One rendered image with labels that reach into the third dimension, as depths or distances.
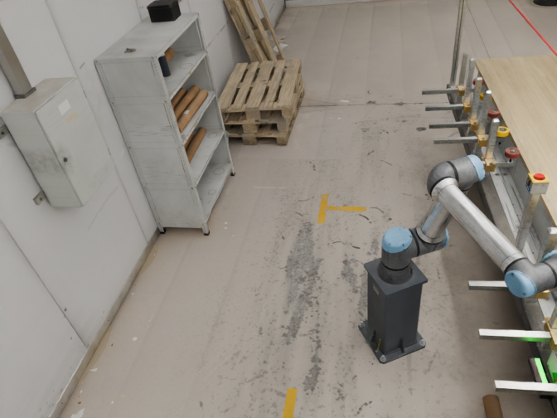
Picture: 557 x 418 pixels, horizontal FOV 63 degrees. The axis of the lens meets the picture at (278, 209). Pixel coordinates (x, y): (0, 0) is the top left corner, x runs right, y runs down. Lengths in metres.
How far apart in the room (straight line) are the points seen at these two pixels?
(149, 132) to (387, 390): 2.32
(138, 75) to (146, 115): 0.29
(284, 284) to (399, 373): 1.02
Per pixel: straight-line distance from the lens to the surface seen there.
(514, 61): 4.28
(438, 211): 2.23
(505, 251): 1.69
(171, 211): 3.85
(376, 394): 2.87
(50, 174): 2.74
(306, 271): 3.43
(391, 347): 2.94
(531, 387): 2.01
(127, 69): 3.26
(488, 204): 2.96
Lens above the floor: 2.52
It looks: 39 degrees down
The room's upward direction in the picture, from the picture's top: 9 degrees counter-clockwise
